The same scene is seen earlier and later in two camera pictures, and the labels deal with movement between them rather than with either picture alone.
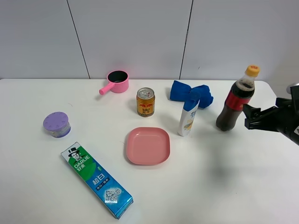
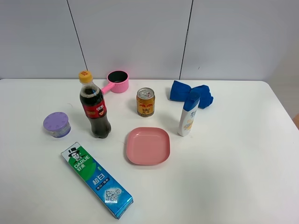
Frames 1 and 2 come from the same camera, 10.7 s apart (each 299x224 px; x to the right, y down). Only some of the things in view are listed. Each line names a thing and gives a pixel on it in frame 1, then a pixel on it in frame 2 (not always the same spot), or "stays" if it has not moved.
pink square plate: [148, 145] stays
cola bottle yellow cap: [240, 93] → [93, 106]
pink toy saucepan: [120, 82] stays
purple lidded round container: [57, 124] stays
